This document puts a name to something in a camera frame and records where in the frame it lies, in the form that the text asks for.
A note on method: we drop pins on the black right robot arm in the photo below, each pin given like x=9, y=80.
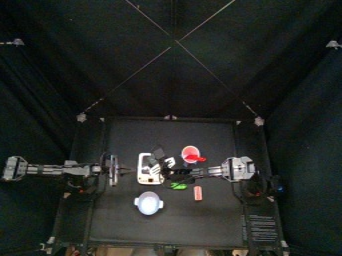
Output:
x=235, y=169

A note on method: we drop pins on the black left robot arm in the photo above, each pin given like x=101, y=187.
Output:
x=48, y=170

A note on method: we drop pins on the green sushi roll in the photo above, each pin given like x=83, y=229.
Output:
x=179, y=186

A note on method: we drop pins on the salmon pink sushi piece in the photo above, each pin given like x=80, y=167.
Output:
x=198, y=193

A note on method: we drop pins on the white rectangular toy tray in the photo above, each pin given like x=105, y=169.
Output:
x=144, y=171

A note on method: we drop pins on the red toy cup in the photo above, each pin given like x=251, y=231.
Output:
x=190, y=153

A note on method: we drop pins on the white toy pot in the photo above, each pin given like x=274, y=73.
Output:
x=148, y=203

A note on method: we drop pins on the silver frame corner bracket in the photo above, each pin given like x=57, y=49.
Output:
x=333, y=44
x=170, y=117
x=16, y=42
x=80, y=117
x=259, y=121

